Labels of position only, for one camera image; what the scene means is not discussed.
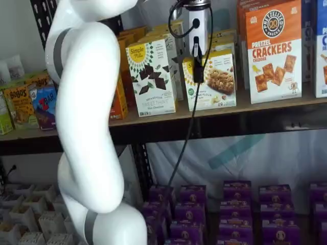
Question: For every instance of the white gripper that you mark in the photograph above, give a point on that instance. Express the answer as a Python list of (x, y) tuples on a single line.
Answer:
[(204, 30)]

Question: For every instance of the white yellow almond bars box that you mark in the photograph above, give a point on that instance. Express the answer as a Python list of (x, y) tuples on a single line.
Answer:
[(222, 46), (217, 84)]

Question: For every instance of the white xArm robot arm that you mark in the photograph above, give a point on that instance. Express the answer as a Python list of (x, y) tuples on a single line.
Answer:
[(84, 102)]

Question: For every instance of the white mint chocolate cookie box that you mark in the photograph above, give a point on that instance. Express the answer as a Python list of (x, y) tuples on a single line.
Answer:
[(178, 81), (153, 76)]

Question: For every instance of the cheddar pretzel crackers box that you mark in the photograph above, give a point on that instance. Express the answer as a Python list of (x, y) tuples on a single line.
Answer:
[(273, 76), (241, 51)]

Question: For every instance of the wooden shelf board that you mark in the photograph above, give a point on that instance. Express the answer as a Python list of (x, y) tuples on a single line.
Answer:
[(25, 134), (255, 107)]

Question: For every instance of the orange cracker box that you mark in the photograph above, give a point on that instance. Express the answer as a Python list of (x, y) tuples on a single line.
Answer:
[(120, 102), (122, 56)]

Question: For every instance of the blue white crackers box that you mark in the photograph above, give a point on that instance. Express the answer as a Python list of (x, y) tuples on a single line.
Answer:
[(322, 63)]

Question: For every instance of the purple Annie's pasta box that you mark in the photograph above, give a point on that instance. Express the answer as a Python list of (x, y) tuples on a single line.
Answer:
[(159, 195), (157, 232), (190, 213), (193, 195), (236, 208), (324, 233), (186, 233), (319, 192), (235, 233), (281, 233), (275, 194), (321, 212), (278, 211), (155, 211), (237, 189)]

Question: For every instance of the blue Zbar snack box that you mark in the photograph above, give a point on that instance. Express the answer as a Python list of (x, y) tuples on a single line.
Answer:
[(44, 107)]

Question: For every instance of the orange Bobo's snack box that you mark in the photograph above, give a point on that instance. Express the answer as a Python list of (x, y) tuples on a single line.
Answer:
[(39, 81)]

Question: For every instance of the yellow Bobo's snack box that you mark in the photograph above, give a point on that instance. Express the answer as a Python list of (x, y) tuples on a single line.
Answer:
[(21, 107)]

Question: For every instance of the green snack box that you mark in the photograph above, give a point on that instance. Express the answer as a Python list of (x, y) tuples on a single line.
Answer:
[(5, 120)]

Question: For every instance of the teal tape strip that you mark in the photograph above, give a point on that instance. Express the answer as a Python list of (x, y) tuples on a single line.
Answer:
[(237, 150)]

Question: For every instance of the white pouch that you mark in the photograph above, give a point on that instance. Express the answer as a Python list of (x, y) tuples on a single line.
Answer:
[(3, 74), (15, 69)]

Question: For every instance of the white paper carton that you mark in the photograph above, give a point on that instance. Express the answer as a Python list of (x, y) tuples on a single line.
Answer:
[(60, 240), (51, 224), (44, 194), (10, 202), (24, 190), (32, 240)]

